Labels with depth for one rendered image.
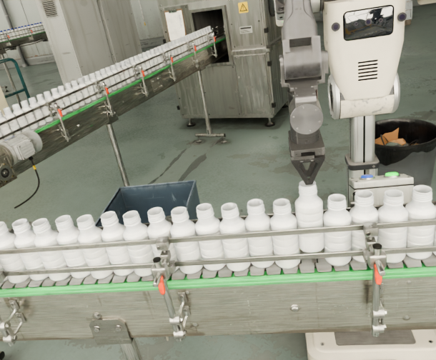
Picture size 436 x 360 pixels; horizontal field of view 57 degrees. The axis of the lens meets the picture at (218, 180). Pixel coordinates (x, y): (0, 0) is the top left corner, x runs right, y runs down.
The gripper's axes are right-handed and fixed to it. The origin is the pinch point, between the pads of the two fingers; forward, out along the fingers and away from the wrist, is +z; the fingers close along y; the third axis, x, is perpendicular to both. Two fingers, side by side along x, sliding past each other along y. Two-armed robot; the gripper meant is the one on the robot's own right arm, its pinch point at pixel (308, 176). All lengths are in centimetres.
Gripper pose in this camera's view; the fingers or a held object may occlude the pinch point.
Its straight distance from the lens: 88.5
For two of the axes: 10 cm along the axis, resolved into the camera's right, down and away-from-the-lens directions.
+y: -1.0, 5.0, -8.6
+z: 1.7, 8.6, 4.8
